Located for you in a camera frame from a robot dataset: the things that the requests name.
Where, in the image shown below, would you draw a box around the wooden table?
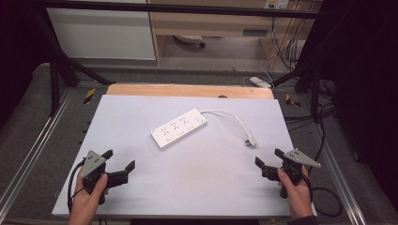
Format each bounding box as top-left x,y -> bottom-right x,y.
105,82 -> 275,100

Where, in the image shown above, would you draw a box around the small white floor power strip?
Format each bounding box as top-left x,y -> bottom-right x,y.
249,76 -> 273,90

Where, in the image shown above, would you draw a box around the white power strip cable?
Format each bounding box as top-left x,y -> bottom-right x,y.
200,109 -> 252,143

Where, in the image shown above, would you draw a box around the wooden desk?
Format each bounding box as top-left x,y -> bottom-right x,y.
145,0 -> 324,68

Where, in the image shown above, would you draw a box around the black curtain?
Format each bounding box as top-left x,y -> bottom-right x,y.
0,0 -> 51,126
318,0 -> 398,204

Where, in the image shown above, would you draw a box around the white cabinet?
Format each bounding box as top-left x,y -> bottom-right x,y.
46,7 -> 157,61

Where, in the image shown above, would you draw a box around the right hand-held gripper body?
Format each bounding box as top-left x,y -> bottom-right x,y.
261,148 -> 322,200

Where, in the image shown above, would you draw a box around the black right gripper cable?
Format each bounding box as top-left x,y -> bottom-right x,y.
300,172 -> 344,218

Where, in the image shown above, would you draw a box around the black metal frame bar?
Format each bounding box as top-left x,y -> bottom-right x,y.
33,0 -> 328,21

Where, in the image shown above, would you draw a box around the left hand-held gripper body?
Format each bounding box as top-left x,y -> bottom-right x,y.
80,150 -> 130,206

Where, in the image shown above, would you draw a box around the white wall socket panel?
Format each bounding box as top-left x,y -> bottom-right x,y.
263,0 -> 291,10

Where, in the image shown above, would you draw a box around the black metal stand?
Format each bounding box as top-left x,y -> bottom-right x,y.
271,60 -> 324,124
30,8 -> 117,117

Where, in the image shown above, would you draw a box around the black floor cables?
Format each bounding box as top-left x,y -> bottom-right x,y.
282,79 -> 337,165

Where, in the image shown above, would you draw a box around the white chair base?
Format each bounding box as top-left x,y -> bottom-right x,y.
173,34 -> 207,49

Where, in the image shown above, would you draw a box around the person's right hand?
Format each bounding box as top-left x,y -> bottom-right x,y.
277,164 -> 314,218

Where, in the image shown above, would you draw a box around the hanging cable bundle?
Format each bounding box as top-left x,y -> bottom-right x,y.
269,17 -> 307,70

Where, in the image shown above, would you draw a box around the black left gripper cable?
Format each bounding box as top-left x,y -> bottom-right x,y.
67,158 -> 86,215

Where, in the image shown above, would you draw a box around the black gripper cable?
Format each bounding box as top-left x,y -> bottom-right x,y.
300,172 -> 344,218
67,158 -> 86,215

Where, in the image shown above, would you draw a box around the person's left hand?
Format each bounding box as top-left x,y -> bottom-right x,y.
72,172 -> 109,217

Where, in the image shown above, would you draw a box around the aluminium rail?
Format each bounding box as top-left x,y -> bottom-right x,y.
0,88 -> 75,214
307,121 -> 368,225

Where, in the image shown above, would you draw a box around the pale lilac table mat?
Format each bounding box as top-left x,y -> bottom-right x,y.
51,94 -> 317,218

